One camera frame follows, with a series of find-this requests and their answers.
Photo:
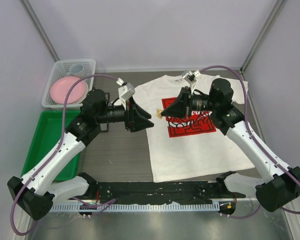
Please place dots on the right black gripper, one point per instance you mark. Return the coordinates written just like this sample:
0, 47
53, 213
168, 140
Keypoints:
182, 107

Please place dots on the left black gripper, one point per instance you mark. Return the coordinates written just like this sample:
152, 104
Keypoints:
130, 117

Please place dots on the gold flower brooch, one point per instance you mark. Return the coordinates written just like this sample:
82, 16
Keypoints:
159, 113

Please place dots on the white printed t-shirt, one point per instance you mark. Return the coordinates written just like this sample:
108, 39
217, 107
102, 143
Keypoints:
185, 148

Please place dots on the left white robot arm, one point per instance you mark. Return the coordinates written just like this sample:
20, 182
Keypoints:
35, 192

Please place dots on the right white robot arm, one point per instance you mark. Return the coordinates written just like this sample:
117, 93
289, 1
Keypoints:
278, 184

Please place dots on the black brooch box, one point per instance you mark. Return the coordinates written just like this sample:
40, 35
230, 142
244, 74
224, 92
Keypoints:
105, 126

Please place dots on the light blue cup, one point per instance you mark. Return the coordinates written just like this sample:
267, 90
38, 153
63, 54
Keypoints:
77, 70

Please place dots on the pink plate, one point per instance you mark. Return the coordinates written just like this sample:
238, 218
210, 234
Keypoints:
61, 87

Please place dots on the green plastic tray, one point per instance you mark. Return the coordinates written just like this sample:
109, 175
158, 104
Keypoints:
46, 135

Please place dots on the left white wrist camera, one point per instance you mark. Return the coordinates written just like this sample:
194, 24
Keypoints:
125, 92

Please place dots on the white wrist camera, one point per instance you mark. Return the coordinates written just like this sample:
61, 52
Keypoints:
125, 92
191, 78

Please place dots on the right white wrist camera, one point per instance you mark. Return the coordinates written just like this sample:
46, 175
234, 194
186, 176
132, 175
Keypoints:
191, 78

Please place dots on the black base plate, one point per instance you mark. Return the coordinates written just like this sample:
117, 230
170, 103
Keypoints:
144, 193

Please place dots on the white slotted cable duct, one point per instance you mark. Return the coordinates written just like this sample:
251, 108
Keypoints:
71, 206

